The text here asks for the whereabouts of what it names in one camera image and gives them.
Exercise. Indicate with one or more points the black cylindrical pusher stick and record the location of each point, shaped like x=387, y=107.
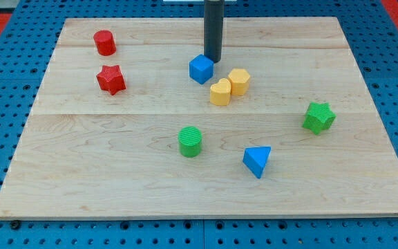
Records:
x=213, y=29

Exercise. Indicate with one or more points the red star block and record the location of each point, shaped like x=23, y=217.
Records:
x=111, y=79

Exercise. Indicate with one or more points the green star block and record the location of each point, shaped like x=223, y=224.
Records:
x=318, y=117

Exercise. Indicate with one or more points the blue cube block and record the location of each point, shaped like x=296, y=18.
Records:
x=201, y=69

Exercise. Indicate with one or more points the yellow hexagon block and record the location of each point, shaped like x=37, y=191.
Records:
x=239, y=79

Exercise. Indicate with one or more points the yellow heart block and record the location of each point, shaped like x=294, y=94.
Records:
x=220, y=92

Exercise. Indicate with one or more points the red cylinder block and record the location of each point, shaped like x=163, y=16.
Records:
x=104, y=42

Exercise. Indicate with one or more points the green cylinder block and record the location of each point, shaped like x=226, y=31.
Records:
x=190, y=141

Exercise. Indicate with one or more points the light wooden board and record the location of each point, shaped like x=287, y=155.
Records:
x=85, y=154

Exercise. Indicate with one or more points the blue triangle block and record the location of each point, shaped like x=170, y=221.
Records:
x=255, y=159

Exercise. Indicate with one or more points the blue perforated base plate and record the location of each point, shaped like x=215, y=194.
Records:
x=26, y=46

